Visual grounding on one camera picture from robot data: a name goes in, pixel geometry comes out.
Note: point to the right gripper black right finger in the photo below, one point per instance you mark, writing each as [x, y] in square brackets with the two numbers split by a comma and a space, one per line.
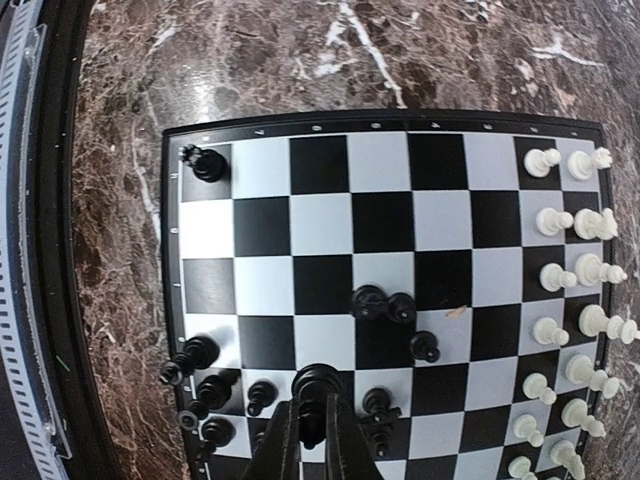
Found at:
[346, 452]

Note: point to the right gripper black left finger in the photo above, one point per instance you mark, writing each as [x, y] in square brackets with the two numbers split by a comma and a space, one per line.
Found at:
[277, 456]

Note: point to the black chess piece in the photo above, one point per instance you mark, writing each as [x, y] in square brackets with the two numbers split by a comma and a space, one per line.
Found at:
[311, 387]

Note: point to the pile of black chess pieces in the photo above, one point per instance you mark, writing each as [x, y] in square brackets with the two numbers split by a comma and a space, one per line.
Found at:
[386, 334]

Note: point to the black and white chessboard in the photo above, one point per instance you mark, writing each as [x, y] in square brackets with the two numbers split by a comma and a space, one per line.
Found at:
[448, 275]

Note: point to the white pawn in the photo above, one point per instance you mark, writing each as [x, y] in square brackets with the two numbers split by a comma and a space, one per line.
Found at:
[546, 331]
[538, 163]
[550, 221]
[553, 277]

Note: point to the white king piece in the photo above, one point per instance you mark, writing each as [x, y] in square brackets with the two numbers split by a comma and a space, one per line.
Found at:
[579, 370]

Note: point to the white queen piece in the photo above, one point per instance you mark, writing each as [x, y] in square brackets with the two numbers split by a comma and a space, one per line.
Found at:
[593, 321]

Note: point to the black rook corner piece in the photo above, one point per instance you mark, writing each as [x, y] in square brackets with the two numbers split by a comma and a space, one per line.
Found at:
[206, 164]

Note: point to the white bishop piece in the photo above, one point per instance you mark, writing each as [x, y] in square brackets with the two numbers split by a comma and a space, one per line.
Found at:
[590, 269]

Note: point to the white knight piece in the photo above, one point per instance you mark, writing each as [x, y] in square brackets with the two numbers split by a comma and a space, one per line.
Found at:
[590, 224]

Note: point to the white rook corner piece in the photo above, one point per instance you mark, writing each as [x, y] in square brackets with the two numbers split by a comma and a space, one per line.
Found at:
[582, 165]

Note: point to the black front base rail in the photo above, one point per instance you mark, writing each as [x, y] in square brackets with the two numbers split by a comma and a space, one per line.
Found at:
[90, 450]

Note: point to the white perforated cable duct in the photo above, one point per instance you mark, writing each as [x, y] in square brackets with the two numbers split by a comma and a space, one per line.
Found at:
[29, 389]

